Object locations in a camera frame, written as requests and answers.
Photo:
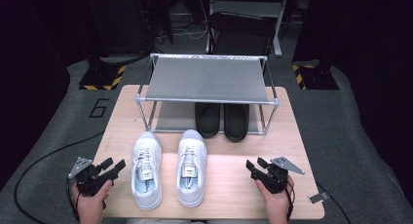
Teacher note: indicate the white sneaker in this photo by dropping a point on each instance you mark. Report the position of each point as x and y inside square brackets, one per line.
[191, 185]
[146, 185]

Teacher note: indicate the person's left hand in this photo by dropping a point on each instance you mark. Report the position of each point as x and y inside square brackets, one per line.
[91, 203]

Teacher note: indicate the white metal desk frame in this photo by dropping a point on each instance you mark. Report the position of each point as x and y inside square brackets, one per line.
[246, 6]

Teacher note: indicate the grey tape strip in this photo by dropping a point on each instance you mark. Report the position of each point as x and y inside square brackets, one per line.
[318, 198]

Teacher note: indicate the hazard striped stand base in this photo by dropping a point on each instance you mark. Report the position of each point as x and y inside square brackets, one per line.
[316, 78]
[100, 79]

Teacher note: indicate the person's right hand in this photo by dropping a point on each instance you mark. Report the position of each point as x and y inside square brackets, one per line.
[277, 203]

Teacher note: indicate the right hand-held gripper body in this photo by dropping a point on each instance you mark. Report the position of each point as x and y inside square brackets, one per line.
[274, 180]

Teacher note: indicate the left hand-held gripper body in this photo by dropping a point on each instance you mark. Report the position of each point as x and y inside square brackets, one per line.
[92, 181]

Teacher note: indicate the grey metal shoe rack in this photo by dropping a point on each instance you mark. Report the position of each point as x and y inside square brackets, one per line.
[207, 81]

